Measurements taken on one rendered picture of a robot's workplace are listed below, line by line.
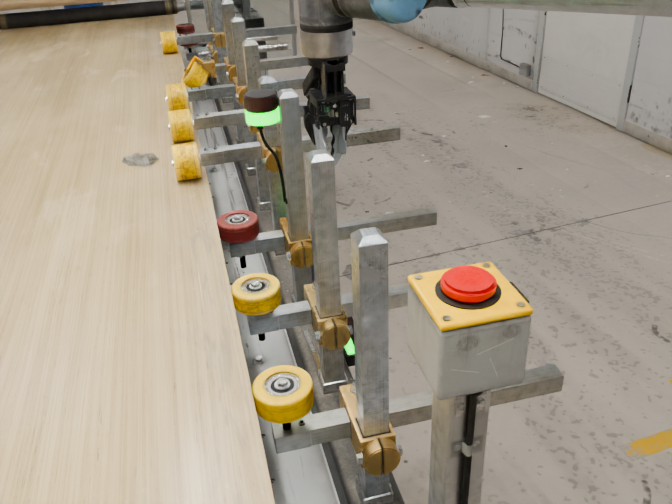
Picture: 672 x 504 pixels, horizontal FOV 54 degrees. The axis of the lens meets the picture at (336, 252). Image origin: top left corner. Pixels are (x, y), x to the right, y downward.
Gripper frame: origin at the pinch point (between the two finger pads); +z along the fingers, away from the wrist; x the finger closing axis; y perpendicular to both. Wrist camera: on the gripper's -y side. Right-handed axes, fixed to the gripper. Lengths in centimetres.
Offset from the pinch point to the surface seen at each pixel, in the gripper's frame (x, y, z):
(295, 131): -7.1, 4.5, -7.8
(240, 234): -18.9, 2.5, 11.9
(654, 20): 237, -214, 31
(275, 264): -10.5, -16.5, 30.9
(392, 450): -7, 57, 18
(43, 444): -49, 50, 11
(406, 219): 15.6, 0.1, 15.6
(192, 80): -21, -98, 7
